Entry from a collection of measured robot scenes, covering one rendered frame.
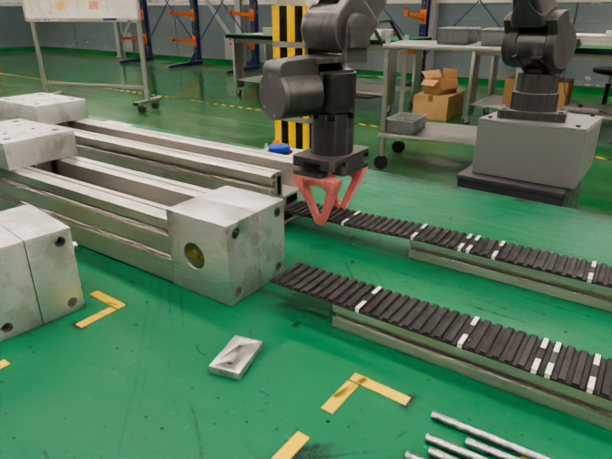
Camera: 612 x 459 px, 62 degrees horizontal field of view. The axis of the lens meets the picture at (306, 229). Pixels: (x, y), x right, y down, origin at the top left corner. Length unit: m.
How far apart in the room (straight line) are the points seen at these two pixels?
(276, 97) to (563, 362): 0.40
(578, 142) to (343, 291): 0.61
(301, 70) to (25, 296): 0.38
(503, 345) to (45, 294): 0.44
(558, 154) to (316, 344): 0.65
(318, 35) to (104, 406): 0.47
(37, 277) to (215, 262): 0.17
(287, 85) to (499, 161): 0.55
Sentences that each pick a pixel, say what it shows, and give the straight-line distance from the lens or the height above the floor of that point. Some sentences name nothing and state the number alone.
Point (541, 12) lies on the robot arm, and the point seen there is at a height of 1.07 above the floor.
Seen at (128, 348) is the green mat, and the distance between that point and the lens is 0.53.
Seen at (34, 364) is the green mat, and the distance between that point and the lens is 0.54.
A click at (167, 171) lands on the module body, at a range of 0.87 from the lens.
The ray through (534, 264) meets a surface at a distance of 0.63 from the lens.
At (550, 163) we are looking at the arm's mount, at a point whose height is 0.82.
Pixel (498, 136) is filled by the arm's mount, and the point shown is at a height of 0.86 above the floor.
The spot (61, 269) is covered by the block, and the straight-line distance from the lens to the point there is 0.58.
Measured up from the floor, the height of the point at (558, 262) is 0.81.
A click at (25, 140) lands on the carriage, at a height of 0.90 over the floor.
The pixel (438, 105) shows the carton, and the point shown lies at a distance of 5.68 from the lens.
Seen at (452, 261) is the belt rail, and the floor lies 0.79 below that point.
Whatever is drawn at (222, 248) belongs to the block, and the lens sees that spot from 0.54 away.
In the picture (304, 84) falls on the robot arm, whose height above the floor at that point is 1.00.
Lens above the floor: 1.08
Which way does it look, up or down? 23 degrees down
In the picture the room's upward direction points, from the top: straight up
